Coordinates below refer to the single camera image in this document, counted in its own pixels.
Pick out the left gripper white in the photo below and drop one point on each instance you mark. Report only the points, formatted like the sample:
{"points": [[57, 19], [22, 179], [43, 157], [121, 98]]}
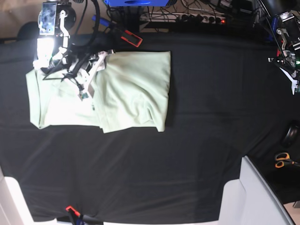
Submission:
{"points": [[292, 74]]}

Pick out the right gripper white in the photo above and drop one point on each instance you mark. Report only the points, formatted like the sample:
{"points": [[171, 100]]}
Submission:
{"points": [[83, 71]]}

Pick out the light green T-shirt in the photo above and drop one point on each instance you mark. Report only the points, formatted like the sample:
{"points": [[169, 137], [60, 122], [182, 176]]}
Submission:
{"points": [[132, 90]]}

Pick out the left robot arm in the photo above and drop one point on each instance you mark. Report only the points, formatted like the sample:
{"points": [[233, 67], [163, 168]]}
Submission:
{"points": [[285, 29]]}

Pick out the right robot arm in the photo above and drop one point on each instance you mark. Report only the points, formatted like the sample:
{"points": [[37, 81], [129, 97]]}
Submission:
{"points": [[58, 57]]}

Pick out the black round tape roll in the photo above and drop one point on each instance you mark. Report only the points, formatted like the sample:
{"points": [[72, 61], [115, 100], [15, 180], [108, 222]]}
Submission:
{"points": [[290, 136]]}

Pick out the red black clamp tool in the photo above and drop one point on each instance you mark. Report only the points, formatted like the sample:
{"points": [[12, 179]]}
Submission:
{"points": [[130, 37]]}

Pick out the black table cloth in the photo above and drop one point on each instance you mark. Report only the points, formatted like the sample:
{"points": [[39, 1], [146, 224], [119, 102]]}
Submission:
{"points": [[226, 101]]}

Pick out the blue base box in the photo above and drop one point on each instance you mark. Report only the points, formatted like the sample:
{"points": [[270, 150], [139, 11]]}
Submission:
{"points": [[143, 3]]}

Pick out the grey white bin right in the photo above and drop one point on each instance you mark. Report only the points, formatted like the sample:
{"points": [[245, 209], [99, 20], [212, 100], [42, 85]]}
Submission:
{"points": [[249, 200]]}

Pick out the red clamp bottom edge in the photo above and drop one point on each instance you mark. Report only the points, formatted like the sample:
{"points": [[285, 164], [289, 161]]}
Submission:
{"points": [[73, 211]]}

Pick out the white bin left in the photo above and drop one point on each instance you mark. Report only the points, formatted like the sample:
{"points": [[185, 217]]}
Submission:
{"points": [[13, 207]]}

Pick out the blue handled tool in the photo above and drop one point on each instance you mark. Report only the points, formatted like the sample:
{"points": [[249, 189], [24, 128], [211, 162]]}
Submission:
{"points": [[102, 21]]}

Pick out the orange handled scissors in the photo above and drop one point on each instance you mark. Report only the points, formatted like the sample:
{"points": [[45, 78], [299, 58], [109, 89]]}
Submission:
{"points": [[283, 159]]}

